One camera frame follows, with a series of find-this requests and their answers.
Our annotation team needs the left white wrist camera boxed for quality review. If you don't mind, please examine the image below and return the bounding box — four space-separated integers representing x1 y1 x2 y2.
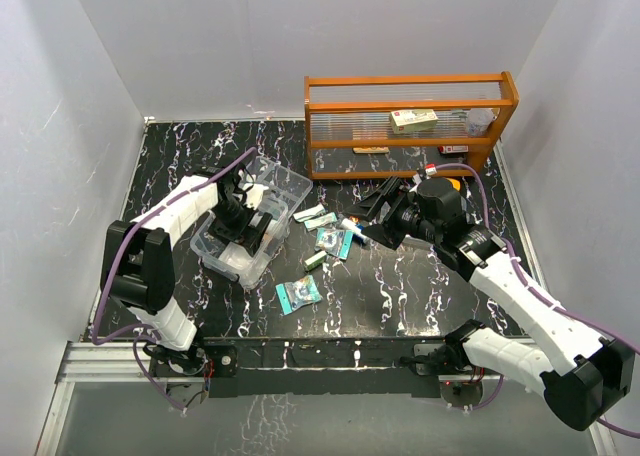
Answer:
238 172 270 210

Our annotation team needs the orange wooden shelf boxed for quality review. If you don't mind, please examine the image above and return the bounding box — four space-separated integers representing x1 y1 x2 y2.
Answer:
304 71 519 180

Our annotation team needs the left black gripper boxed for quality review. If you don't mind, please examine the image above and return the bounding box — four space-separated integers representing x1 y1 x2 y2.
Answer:
210 198 271 259

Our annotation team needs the clear kit lid black handle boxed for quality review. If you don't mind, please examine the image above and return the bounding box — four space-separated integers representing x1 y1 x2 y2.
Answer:
402 235 432 250

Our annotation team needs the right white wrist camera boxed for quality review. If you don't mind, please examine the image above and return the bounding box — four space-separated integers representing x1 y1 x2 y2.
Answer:
412 164 437 184

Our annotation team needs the white teal sachet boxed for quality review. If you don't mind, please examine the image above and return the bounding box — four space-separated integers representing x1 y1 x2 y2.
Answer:
304 212 337 231

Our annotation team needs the small green medicine box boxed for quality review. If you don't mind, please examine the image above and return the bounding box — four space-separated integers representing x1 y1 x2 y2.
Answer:
303 251 328 272

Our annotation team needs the beige medicine box on shelf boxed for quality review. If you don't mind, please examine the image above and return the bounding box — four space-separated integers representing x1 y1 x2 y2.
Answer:
389 109 439 135

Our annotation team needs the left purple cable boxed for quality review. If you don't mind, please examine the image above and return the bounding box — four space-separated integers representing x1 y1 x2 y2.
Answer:
89 147 259 347

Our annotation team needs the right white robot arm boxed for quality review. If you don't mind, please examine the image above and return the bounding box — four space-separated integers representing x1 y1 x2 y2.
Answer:
346 177 639 431

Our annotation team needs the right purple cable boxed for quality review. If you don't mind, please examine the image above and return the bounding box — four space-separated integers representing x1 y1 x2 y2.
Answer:
434 162 640 438

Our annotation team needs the teal tape packet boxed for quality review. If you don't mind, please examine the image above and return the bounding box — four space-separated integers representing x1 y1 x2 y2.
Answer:
315 228 353 260

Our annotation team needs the teal packet near front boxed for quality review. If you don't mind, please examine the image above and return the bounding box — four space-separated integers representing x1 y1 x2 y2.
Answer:
276 275 323 315

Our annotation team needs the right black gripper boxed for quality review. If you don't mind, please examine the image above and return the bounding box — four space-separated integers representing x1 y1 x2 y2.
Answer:
345 177 441 249

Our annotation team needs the clear plastic medicine kit box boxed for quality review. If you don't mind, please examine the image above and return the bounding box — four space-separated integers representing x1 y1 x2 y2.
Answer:
190 198 289 290

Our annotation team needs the purple cable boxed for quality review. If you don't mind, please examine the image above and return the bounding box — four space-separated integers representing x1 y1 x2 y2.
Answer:
89 147 259 347
434 162 640 438

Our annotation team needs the clear plastic tray insert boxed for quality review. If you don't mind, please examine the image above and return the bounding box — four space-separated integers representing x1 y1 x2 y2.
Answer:
247 156 313 218

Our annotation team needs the yellow grey small device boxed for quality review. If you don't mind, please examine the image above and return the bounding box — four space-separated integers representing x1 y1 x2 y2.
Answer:
447 178 461 192

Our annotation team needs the white blue gauze packet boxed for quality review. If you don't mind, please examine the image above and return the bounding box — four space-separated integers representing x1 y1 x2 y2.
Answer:
219 243 253 272

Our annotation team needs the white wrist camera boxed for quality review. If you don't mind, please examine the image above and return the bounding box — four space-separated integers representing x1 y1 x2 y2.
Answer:
412 164 437 184
238 172 270 210

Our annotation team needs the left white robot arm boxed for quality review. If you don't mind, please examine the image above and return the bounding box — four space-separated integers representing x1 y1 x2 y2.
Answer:
94 162 273 375

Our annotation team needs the white blue cylinder bottle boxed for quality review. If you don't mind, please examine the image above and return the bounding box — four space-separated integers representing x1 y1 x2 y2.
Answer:
340 218 370 245

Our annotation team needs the flat wooden piece under shelf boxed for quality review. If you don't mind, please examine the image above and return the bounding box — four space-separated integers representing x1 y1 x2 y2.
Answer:
353 146 390 155

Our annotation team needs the white green sachet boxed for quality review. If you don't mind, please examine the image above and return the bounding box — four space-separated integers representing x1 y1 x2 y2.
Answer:
293 204 326 223

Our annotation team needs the red white box under shelf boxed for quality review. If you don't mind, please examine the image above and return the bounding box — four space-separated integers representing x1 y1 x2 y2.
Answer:
438 145 469 157

